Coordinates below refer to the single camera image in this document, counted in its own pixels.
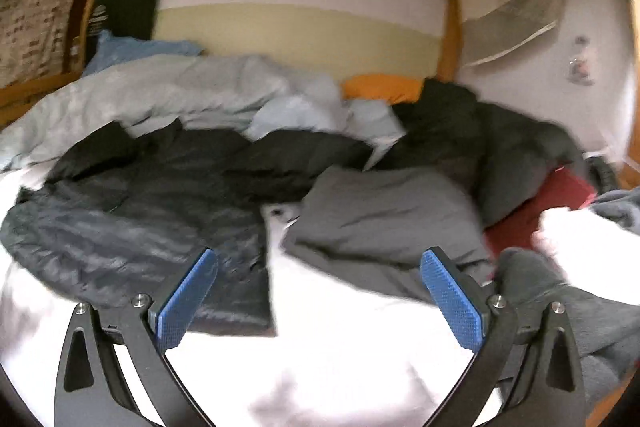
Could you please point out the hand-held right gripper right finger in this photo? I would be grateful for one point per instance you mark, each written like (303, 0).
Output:
(452, 302)

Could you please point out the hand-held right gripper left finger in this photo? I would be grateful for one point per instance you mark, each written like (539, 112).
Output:
(185, 302)

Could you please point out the black puffer jacket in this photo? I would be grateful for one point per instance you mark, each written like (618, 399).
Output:
(125, 227)

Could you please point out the dark grey jacket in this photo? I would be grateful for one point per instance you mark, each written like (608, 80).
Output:
(380, 217)

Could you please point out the dark red cloth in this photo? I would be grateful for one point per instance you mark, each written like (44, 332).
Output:
(530, 217)

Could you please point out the white fleece blanket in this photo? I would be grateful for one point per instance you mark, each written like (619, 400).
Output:
(590, 252)

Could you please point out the grey fleece garment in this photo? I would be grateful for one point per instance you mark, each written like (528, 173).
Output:
(600, 327)

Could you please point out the black crumpled coat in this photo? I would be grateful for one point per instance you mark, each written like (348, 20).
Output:
(450, 132)

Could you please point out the black ribbed object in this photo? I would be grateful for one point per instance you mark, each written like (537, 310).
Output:
(602, 174)

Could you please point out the light blue duvet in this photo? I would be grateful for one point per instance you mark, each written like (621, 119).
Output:
(175, 87)

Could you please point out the orange pillow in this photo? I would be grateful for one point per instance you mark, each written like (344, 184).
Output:
(382, 88)

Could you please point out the blue pillow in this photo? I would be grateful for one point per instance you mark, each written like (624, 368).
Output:
(120, 52)

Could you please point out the white hanging net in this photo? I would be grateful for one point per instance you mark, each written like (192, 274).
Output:
(515, 12)

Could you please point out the black hanging garment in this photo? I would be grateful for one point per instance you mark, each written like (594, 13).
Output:
(125, 7)

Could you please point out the patterned beige curtain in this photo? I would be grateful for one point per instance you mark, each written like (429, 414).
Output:
(35, 27)

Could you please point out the small wall ornament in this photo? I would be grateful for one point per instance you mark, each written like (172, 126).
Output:
(581, 62)

